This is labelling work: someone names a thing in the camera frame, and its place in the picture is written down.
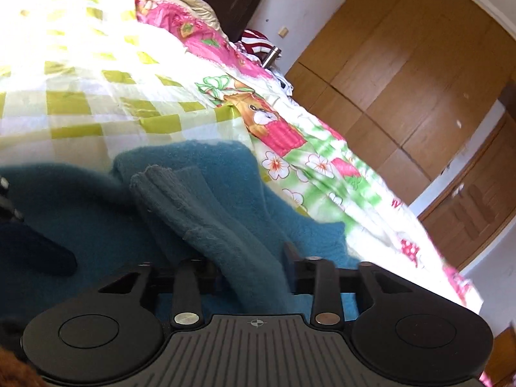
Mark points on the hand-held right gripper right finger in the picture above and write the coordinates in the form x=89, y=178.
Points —
x=291, y=262

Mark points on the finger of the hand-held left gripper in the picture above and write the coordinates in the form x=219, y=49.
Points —
x=6, y=205
x=36, y=254

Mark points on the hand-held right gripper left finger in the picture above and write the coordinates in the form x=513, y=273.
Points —
x=187, y=286

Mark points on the teal fleece garment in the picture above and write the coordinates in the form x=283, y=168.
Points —
x=225, y=177

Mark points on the white clothes pile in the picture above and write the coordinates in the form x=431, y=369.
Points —
x=284, y=80

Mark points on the pink floral cartoon quilt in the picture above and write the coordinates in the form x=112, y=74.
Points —
x=322, y=161

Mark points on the brown fuzzy cloth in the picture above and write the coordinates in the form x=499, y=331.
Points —
x=16, y=371

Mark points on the green white checked bedsheet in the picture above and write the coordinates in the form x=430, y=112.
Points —
x=80, y=68

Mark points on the wooden door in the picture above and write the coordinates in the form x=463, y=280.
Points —
x=471, y=209

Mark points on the metal flask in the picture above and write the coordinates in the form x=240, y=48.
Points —
x=271, y=57

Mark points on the wooden wardrobe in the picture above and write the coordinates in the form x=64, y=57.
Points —
x=395, y=68

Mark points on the red white striped cloth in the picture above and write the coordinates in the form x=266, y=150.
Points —
x=254, y=42

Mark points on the beige pillow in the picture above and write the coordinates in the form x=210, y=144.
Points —
x=193, y=8

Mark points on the beige wall switch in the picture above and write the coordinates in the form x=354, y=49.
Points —
x=284, y=32

